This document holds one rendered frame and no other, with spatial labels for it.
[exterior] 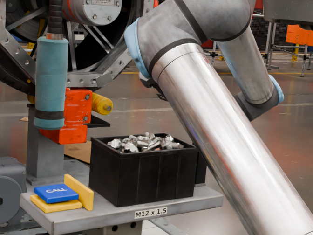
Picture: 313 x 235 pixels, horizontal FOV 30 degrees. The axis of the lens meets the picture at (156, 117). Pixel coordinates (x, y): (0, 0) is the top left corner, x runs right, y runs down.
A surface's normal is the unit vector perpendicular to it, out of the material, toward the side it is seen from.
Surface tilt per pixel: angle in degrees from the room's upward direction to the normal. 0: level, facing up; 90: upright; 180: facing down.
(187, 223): 0
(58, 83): 92
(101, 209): 0
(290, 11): 108
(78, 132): 90
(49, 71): 90
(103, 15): 90
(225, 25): 121
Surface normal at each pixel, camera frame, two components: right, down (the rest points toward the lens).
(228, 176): -0.71, 0.00
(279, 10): -0.90, 0.29
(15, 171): 0.55, -0.17
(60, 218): 0.09, -0.97
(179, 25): -0.03, 0.14
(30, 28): 0.55, 0.22
